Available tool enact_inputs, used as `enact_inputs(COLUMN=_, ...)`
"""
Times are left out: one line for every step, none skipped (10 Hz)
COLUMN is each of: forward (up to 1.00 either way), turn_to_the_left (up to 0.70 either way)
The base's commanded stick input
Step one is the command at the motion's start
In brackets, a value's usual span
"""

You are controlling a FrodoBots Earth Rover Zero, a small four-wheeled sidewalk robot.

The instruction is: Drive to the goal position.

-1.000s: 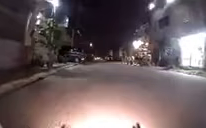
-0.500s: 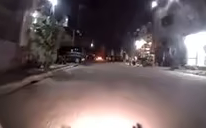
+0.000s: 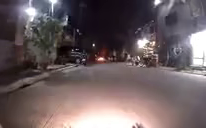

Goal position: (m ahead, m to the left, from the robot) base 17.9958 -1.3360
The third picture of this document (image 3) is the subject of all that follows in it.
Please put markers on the dark parked car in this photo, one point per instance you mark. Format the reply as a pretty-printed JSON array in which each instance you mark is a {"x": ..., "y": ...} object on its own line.
[{"x": 72, "y": 56}]

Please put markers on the grey asphalt road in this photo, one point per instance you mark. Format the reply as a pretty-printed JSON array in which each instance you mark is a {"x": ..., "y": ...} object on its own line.
[{"x": 124, "y": 90}]

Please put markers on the group of parked vehicles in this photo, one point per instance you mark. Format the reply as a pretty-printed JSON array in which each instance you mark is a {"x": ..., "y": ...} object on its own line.
[{"x": 142, "y": 59}]

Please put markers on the leafy tree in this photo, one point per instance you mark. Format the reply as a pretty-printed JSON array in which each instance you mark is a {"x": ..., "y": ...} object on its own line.
[{"x": 44, "y": 40}]

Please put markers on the tall dark building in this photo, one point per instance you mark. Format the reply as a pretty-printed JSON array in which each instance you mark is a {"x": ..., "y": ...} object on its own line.
[{"x": 172, "y": 33}]

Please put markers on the pale kerb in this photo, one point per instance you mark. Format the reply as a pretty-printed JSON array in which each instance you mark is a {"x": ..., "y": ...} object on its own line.
[{"x": 27, "y": 81}]

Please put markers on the brightly lit shop building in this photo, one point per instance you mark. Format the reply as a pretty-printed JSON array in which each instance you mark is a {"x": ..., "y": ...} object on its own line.
[{"x": 202, "y": 46}]

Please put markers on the wall with red pillar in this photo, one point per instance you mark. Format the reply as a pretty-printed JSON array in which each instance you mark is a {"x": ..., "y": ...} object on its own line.
[{"x": 7, "y": 43}]

